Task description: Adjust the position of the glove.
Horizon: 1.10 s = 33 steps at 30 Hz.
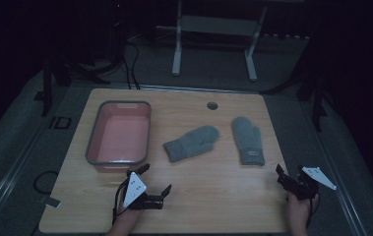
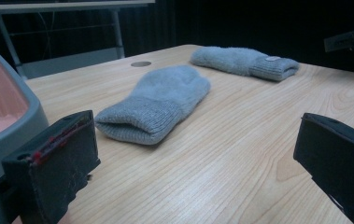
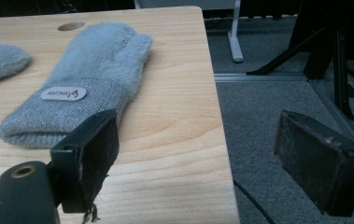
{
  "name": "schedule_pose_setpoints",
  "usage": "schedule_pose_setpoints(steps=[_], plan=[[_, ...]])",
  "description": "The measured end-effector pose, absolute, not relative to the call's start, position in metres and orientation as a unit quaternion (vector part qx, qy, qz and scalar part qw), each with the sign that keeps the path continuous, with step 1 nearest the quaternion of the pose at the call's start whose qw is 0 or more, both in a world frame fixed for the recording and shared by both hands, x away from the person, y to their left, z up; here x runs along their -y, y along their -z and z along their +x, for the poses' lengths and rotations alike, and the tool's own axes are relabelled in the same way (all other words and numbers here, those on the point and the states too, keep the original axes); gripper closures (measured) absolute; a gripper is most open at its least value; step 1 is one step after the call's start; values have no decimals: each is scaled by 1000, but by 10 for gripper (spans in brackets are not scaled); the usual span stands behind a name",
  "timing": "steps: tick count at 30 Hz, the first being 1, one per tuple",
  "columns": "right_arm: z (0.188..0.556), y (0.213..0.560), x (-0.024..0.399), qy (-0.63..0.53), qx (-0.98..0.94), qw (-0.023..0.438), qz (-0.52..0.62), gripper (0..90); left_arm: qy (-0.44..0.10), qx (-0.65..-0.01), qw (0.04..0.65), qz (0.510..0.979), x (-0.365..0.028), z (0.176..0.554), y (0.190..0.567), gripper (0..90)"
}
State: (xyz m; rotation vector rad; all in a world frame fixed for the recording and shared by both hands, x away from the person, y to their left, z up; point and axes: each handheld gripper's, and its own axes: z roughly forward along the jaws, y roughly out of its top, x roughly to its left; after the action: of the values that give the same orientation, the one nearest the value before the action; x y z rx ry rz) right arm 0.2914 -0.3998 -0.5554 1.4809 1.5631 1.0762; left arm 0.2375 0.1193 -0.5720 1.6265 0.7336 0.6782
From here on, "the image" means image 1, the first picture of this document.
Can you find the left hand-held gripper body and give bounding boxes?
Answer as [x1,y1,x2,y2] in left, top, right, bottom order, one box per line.
[122,170,165,211]

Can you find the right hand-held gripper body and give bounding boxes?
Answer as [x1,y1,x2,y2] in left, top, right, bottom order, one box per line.
[281,165,338,202]

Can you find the pink basin with grey rim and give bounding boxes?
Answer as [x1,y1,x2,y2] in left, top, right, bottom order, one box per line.
[85,99,153,174]

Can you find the grey mitten with label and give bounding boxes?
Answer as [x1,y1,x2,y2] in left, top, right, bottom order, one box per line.
[230,116,267,167]

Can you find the plain grey mitten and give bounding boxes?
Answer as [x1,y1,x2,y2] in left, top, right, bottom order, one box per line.
[162,124,221,163]

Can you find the person's right hand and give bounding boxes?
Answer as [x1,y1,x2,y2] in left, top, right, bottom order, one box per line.
[286,194,320,225]

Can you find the person's left hand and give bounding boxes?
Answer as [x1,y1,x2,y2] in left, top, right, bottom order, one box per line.
[114,206,143,228]

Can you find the black tripod stand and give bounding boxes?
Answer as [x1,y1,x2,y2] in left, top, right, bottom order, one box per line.
[262,73,330,133]
[33,58,111,118]

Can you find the grey tape piece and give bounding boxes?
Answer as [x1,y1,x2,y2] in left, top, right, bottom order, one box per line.
[37,195,62,209]

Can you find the white metal stand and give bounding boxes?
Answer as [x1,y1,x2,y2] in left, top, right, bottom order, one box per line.
[170,0,270,83]

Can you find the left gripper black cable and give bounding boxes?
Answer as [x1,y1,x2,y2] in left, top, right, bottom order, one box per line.
[111,181,130,225]

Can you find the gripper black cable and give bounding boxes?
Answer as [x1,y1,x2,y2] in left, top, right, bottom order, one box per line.
[111,181,130,225]
[305,196,322,229]

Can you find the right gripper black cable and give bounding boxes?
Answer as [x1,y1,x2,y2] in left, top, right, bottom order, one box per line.
[305,196,322,229]

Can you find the black floor bracket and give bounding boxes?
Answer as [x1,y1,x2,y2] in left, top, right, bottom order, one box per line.
[48,115,73,131]

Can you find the black looped cable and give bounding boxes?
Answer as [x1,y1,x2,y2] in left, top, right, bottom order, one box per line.
[32,169,60,196]

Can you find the black floor cables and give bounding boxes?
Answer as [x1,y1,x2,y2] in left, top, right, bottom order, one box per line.
[120,38,142,90]

